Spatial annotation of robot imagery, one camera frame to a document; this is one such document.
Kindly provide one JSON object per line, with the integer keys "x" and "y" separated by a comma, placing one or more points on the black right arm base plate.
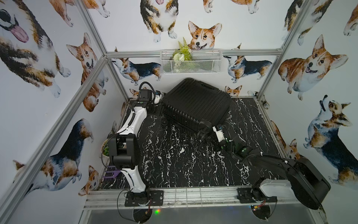
{"x": 253, "y": 195}

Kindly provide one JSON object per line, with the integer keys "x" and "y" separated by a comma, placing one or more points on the green fern with white flower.
{"x": 181, "y": 55}

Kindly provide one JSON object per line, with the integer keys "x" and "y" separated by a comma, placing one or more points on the white wire mesh basket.
{"x": 204, "y": 61}

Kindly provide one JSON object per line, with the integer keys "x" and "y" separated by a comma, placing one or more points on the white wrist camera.
{"x": 158, "y": 99}
{"x": 220, "y": 135}

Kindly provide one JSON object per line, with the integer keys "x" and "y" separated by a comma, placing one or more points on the aluminium front rail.
{"x": 172, "y": 198}

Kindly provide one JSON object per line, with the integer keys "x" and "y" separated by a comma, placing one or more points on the potted green succulent plant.
{"x": 105, "y": 148}

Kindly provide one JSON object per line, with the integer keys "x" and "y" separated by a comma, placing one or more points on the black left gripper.
{"x": 152, "y": 105}

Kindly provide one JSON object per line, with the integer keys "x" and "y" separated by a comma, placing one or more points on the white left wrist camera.
{"x": 158, "y": 99}

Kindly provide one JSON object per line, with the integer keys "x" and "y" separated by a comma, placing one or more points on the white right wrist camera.
{"x": 220, "y": 135}

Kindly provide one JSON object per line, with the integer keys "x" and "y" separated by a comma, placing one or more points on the black hard-shell suitcase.
{"x": 196, "y": 106}

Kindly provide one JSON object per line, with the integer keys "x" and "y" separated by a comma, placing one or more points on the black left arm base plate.
{"x": 144, "y": 198}

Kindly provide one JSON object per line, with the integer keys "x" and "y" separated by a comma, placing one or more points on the purple pink garden fork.
{"x": 111, "y": 172}

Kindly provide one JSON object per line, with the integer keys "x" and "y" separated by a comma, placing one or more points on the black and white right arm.
{"x": 308, "y": 184}

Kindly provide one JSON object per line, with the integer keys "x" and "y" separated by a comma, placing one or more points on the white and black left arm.
{"x": 124, "y": 151}

